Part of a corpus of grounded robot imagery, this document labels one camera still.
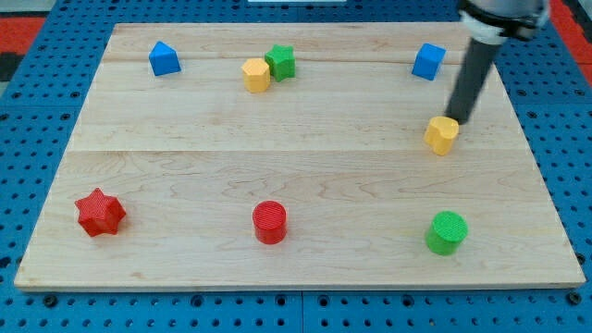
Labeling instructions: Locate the green star block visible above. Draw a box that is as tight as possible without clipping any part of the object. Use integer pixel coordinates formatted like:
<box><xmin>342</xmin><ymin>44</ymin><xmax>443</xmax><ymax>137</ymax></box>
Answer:
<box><xmin>265</xmin><ymin>44</ymin><xmax>296</xmax><ymax>81</ymax></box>

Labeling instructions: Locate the blue cube block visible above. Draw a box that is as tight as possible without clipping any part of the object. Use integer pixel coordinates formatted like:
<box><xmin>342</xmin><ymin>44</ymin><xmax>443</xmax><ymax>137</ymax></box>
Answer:
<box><xmin>412</xmin><ymin>43</ymin><xmax>447</xmax><ymax>80</ymax></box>

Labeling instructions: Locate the yellow hexagon block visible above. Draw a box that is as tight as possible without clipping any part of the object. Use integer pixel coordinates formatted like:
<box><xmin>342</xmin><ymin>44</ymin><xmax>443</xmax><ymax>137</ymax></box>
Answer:
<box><xmin>241</xmin><ymin>58</ymin><xmax>270</xmax><ymax>93</ymax></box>

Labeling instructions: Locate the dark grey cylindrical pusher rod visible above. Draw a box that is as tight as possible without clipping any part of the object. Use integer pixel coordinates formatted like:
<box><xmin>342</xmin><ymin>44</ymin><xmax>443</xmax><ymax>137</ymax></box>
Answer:
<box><xmin>444</xmin><ymin>38</ymin><xmax>500</xmax><ymax>124</ymax></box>

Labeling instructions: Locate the red star block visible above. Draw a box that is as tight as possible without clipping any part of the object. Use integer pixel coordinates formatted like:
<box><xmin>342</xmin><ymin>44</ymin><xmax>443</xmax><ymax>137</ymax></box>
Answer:
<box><xmin>75</xmin><ymin>188</ymin><xmax>127</xmax><ymax>237</ymax></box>

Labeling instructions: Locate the green cylinder block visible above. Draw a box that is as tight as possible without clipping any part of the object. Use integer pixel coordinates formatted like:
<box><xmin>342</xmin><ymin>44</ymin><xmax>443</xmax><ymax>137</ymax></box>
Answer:
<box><xmin>425</xmin><ymin>211</ymin><xmax>469</xmax><ymax>256</ymax></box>

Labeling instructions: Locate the blue pentagon block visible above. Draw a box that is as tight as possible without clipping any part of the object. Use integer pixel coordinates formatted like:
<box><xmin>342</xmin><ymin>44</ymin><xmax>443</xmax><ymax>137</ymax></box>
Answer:
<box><xmin>149</xmin><ymin>41</ymin><xmax>181</xmax><ymax>76</ymax></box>

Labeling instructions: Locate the red cylinder block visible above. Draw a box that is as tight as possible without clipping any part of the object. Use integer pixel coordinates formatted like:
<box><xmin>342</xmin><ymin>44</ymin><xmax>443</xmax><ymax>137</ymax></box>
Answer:
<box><xmin>252</xmin><ymin>201</ymin><xmax>287</xmax><ymax>245</ymax></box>

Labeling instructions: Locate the light wooden board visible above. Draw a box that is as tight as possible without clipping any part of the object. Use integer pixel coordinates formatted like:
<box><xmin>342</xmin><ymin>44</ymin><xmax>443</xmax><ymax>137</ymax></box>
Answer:
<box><xmin>15</xmin><ymin>22</ymin><xmax>586</xmax><ymax>292</ymax></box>

